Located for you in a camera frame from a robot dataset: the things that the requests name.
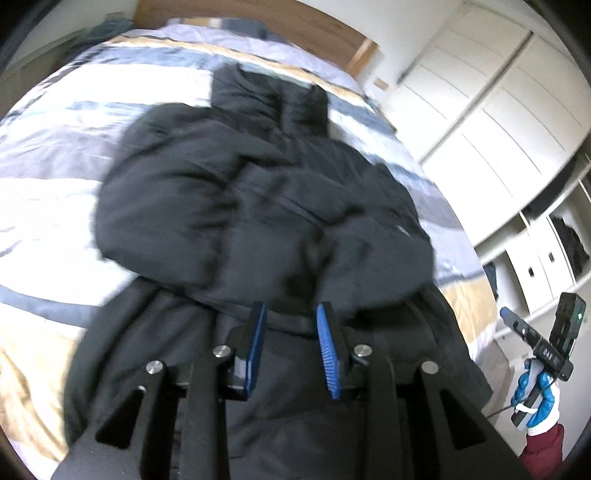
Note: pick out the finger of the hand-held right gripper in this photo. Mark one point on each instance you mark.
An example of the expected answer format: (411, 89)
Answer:
(515, 319)

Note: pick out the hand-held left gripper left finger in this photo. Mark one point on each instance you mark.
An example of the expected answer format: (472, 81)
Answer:
(255, 350)

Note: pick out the black padded jacket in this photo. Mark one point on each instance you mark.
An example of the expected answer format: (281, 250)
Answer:
(258, 203)

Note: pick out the dark clothes in shelf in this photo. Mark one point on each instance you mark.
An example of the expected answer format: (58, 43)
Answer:
(575, 244)

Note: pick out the teal blue cloth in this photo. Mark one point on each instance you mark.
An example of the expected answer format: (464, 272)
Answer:
(108, 25)

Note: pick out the striped duvet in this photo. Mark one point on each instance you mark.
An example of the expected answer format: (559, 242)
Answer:
(69, 152)

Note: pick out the person's right hand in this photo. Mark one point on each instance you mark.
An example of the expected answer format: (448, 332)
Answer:
(545, 401)

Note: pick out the white cube shelf unit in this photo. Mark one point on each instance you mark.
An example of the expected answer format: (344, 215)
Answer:
(517, 286)

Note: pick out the beige wall switch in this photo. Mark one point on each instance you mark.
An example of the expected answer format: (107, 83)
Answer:
(379, 83)

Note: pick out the white storage box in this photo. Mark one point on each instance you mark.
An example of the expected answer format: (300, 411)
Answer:
(531, 272)
(559, 254)

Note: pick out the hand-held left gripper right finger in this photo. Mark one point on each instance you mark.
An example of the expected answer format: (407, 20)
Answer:
(327, 355)

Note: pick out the person's right forearm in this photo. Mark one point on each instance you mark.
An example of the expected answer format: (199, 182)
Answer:
(545, 452)

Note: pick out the white wardrobe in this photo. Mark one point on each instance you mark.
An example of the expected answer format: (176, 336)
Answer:
(485, 92)

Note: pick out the wooden bed headboard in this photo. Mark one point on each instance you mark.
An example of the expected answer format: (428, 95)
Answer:
(323, 27)

